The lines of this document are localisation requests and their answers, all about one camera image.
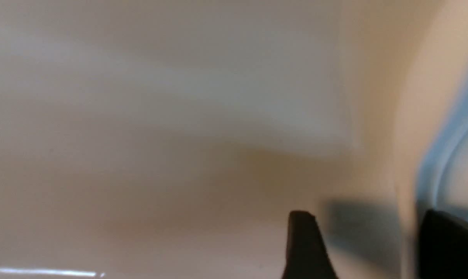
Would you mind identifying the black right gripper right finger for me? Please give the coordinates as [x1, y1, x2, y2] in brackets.
[418, 210, 468, 279]

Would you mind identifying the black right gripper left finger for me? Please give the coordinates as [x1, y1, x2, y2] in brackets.
[282, 210, 338, 279]

